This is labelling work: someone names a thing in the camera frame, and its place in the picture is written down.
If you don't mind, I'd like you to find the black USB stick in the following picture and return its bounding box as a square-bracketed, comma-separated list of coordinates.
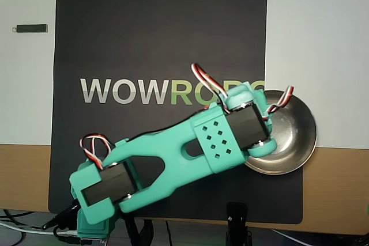
[12, 24, 49, 35]

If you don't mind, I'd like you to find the red white black servo cable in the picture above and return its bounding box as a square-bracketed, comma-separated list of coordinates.
[191, 63, 231, 114]
[266, 84, 295, 114]
[78, 133, 112, 169]

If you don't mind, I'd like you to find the black table clamp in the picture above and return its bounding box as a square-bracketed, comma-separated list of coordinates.
[42, 203, 81, 231]
[123, 214, 156, 246]

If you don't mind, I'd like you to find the metal bowl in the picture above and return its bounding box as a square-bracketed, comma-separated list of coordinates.
[243, 89, 318, 176]

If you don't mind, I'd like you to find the black mat with WOWROBO print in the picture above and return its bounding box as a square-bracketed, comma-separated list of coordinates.
[48, 0, 304, 225]

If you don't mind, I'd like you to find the white paper sheet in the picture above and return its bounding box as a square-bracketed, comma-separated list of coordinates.
[264, 0, 369, 150]
[0, 0, 58, 145]

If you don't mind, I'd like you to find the black spring-arm camera stand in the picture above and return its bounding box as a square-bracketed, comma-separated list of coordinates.
[225, 202, 254, 246]

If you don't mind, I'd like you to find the black power cable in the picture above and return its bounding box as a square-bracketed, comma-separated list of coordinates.
[0, 208, 37, 224]

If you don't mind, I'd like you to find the thin black hanging cable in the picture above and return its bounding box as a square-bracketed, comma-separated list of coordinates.
[164, 220, 171, 246]

